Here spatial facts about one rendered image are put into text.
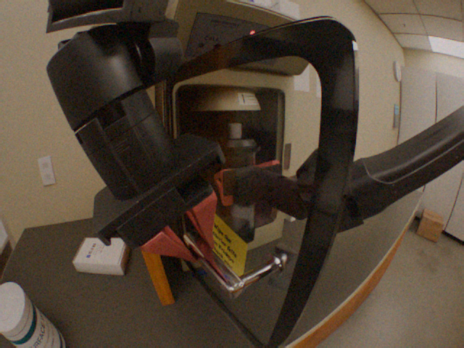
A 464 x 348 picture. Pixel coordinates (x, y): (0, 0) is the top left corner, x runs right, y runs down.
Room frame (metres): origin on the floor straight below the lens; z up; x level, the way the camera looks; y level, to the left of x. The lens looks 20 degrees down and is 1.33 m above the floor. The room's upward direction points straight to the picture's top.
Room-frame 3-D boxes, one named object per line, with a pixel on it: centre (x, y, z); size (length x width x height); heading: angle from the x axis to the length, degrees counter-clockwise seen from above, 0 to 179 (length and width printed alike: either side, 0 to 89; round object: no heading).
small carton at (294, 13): (0.41, -0.11, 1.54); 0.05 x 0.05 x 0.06; 21
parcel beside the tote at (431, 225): (1.27, -2.67, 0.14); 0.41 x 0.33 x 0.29; 35
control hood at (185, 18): (0.38, -0.04, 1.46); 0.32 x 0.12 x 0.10; 118
